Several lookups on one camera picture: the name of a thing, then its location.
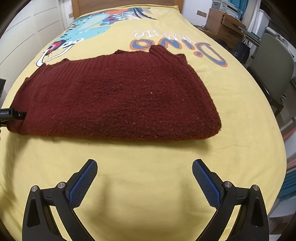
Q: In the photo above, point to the yellow dinosaur print bedspread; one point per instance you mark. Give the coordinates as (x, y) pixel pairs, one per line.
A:
(146, 191)

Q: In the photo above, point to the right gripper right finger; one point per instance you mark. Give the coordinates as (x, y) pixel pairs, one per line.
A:
(251, 222)

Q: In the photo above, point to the grey green chair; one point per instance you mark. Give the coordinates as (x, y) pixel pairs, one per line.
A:
(272, 67)

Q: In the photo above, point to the dark red knit sweater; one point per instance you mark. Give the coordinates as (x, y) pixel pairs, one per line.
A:
(150, 96)

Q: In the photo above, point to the stack of teal towels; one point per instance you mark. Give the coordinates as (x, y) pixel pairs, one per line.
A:
(288, 188)

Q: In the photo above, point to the wooden headboard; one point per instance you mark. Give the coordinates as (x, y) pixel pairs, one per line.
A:
(81, 7)

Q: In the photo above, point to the black bag on floor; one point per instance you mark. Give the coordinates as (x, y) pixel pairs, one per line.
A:
(242, 51)

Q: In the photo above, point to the wooden desk cabinet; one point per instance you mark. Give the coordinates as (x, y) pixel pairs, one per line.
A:
(222, 26)

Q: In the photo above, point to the grey storage box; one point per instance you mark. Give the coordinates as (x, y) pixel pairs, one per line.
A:
(225, 6)

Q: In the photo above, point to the white wardrobe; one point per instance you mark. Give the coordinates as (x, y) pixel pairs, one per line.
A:
(31, 30)

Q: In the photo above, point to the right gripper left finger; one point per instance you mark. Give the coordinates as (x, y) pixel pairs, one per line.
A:
(38, 220)

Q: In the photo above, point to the teal curtain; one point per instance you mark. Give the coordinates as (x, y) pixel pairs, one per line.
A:
(241, 5)

